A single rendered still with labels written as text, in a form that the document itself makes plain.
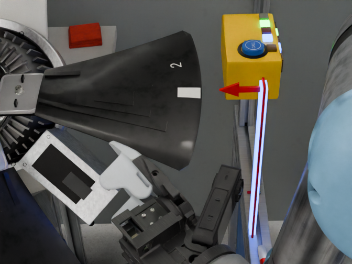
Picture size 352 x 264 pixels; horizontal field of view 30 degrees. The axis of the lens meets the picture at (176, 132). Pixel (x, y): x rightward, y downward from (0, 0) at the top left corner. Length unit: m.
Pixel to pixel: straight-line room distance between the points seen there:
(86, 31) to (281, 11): 0.49
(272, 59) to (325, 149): 0.79
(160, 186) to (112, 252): 1.51
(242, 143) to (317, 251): 0.65
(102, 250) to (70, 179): 1.22
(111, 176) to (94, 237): 1.53
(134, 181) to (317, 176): 0.39
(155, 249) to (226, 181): 0.12
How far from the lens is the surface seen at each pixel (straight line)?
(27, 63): 1.08
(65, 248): 1.02
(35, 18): 1.19
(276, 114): 1.92
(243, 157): 1.30
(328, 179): 0.40
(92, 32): 1.62
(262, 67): 1.19
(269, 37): 1.23
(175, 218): 0.72
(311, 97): 1.89
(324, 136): 0.41
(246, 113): 1.35
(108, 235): 2.29
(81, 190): 1.04
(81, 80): 0.95
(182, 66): 0.95
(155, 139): 0.89
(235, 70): 1.19
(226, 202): 0.75
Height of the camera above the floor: 1.76
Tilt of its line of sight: 42 degrees down
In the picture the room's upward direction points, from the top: 2 degrees counter-clockwise
